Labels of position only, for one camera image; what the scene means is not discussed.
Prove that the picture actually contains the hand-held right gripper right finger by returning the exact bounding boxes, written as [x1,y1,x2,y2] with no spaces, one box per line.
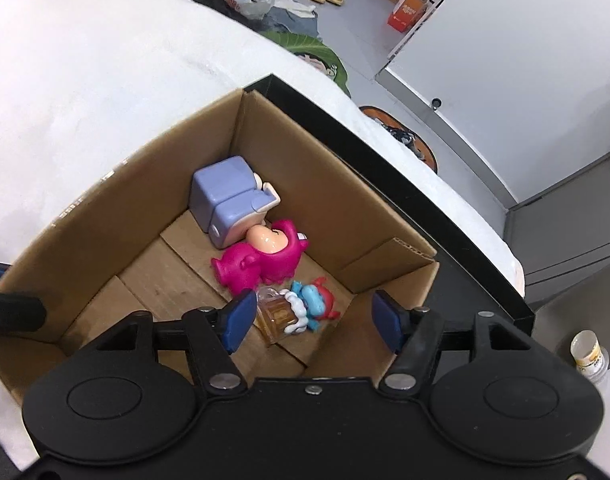
[372,290,533,392]

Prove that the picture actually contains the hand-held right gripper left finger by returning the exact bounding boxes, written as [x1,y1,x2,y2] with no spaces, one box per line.
[92,291,258,393]

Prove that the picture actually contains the pink bear figurine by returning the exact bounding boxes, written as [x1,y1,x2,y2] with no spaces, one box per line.
[211,218,311,297]

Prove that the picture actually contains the blue figurine with brown barrel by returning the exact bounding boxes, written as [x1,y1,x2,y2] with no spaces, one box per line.
[255,277,342,346]

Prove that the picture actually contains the black tray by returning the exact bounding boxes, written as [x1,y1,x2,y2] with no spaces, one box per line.
[242,74,536,381]

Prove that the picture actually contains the purple cube toy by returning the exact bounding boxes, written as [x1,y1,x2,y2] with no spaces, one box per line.
[191,156,282,249]

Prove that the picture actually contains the brown cardboard box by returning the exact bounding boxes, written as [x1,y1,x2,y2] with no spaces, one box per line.
[0,87,441,406]

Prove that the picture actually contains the brown and black doormat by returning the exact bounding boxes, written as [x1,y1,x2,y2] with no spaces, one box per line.
[359,105,441,176]

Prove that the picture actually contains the stacked clear plastic cups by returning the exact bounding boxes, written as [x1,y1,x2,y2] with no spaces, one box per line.
[570,330,610,391]

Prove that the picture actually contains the green cartoon mat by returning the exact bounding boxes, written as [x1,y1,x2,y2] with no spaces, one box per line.
[262,30,352,97]

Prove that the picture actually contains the grey-blue jeans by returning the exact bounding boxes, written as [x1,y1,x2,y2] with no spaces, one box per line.
[275,10,322,41]

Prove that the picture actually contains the orange cardboard box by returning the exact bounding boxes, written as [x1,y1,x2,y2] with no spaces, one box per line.
[387,0,431,32]

